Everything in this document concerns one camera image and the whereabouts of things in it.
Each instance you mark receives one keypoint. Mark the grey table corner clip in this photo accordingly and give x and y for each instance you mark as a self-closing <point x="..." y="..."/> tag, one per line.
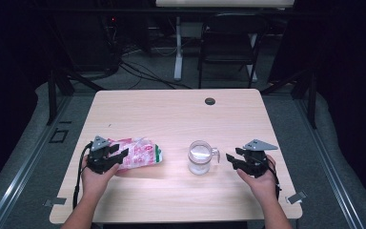
<point x="55" y="201"/>
<point x="296" y="197"/>

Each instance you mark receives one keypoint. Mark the aluminium floor rail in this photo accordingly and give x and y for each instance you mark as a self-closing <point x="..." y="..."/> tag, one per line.
<point x="22" y="171"/>
<point x="330" y="171"/>

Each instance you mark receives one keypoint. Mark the pink and white plastic bag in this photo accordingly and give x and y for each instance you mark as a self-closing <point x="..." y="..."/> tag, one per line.
<point x="139" y="154"/>

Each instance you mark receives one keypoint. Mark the black cabinet with red light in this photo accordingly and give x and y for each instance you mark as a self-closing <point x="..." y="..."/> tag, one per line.
<point x="85" y="44"/>

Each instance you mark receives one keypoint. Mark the white desk leg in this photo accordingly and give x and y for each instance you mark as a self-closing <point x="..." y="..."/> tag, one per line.
<point x="253" y="63"/>
<point x="178" y="57"/>

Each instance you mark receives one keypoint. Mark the round table grommet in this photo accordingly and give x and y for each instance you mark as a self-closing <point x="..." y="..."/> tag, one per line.
<point x="210" y="101"/>

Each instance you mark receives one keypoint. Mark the black metal stand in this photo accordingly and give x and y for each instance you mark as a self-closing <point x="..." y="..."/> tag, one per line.
<point x="313" y="101"/>
<point x="52" y="95"/>

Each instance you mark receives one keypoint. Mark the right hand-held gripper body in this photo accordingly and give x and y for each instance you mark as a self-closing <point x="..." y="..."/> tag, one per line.
<point x="255" y="162"/>

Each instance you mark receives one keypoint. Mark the person's left hand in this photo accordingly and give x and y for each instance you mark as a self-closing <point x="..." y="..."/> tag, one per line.
<point x="95" y="183"/>

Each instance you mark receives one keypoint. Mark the person's right hand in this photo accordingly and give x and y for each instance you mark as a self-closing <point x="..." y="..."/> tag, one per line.
<point x="263" y="187"/>

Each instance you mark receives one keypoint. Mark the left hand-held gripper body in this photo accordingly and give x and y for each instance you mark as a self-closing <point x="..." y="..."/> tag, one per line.
<point x="98" y="159"/>

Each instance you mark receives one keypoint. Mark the black folding chair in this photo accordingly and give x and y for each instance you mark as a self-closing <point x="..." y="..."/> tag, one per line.
<point x="232" y="41"/>

